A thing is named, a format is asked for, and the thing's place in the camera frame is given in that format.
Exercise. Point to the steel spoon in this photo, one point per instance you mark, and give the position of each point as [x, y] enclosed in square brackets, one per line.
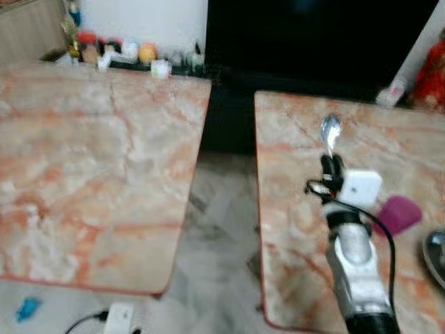
[330, 131]

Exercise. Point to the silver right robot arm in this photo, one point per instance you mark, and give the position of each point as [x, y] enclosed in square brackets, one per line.
[356, 268]

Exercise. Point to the purple plastic cup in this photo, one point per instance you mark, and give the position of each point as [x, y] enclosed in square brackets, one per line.
[398, 214]

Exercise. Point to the black television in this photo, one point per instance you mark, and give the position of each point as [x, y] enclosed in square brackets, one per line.
[306, 42]

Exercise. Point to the steel plate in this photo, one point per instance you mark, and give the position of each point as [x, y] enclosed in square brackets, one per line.
[436, 256]

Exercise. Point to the red dressed doll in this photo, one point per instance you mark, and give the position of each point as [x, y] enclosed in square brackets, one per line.
[432, 76]

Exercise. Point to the white cube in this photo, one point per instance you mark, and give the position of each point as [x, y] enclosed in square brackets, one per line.
[160, 68]

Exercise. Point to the orange round figurine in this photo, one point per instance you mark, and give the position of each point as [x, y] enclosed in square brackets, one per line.
[147, 53]

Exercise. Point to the white blue jar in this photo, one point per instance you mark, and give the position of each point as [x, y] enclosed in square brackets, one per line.
[129, 49]

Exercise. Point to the white power adapter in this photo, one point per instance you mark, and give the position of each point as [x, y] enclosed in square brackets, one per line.
[119, 317]

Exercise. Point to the red toy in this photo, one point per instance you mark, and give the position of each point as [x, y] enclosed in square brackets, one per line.
[87, 37]

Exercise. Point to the golden statuette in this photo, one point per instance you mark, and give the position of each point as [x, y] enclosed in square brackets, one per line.
[69, 38]

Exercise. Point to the blue figurine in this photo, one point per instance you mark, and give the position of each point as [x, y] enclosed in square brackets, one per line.
[73, 12]

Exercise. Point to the blue floor object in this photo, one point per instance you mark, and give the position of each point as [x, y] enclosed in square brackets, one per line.
[28, 308]

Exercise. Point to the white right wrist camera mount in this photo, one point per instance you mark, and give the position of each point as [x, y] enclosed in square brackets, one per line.
[362, 188]

